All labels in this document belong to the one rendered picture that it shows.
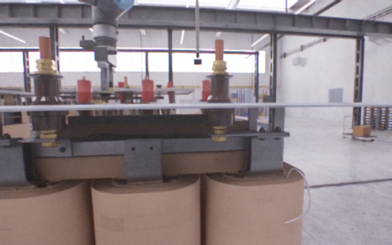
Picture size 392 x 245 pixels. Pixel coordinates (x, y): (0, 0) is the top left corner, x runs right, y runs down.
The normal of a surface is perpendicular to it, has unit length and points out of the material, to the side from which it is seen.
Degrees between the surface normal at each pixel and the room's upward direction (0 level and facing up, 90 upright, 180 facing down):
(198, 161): 90
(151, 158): 90
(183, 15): 90
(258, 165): 90
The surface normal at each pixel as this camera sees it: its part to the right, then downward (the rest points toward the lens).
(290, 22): 0.12, 0.09
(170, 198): 0.36, 0.08
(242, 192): -0.12, 0.09
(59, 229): 0.69, 0.06
